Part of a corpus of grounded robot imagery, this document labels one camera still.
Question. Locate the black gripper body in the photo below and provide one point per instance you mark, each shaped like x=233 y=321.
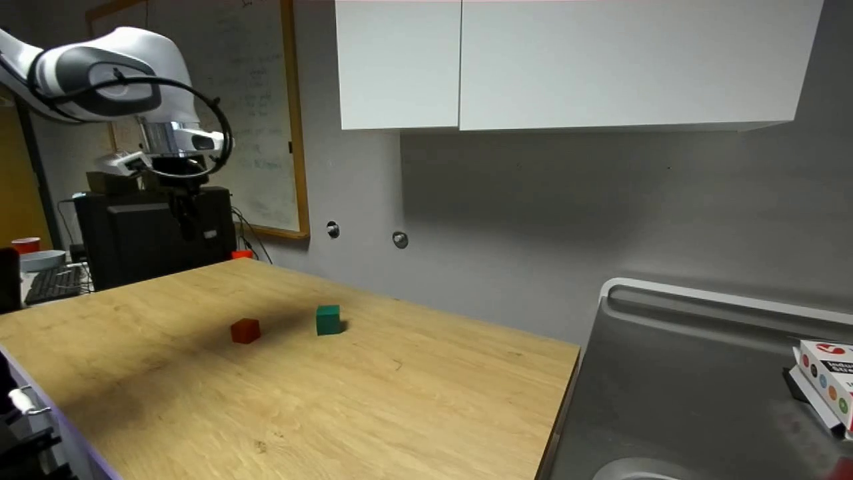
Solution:
x=181 y=177

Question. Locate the orange block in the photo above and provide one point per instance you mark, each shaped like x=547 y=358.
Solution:
x=246 y=333

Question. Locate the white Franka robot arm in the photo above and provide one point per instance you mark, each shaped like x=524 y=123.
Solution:
x=109 y=69

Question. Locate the green block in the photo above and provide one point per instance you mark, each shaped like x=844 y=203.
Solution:
x=330 y=321

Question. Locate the small orange object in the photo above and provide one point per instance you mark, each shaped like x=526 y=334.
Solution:
x=242 y=254

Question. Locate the black computer monitor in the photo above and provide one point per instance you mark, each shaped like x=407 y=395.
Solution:
x=134 y=241

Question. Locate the small black box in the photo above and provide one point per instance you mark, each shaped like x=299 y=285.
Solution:
x=109 y=182

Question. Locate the wood framed whiteboard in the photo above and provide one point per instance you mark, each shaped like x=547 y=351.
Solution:
x=263 y=117

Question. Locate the black keyboard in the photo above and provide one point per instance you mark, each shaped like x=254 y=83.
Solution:
x=54 y=285

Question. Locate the red cup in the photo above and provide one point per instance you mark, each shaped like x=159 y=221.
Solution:
x=27 y=245

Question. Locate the narrow white cabinet door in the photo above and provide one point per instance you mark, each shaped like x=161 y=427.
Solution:
x=398 y=63

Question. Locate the black clamp device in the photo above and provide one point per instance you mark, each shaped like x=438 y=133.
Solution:
x=22 y=427

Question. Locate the stainless steel sink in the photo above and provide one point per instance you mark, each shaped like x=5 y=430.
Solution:
x=711 y=390

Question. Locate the colourful printed cardboard box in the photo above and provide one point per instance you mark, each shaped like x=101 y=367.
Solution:
x=828 y=375

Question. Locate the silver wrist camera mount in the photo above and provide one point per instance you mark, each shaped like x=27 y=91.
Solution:
x=182 y=139

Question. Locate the round metal wall knob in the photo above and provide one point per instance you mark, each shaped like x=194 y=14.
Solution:
x=401 y=238
x=331 y=227

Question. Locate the white wall cabinet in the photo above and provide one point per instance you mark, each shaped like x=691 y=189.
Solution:
x=636 y=63

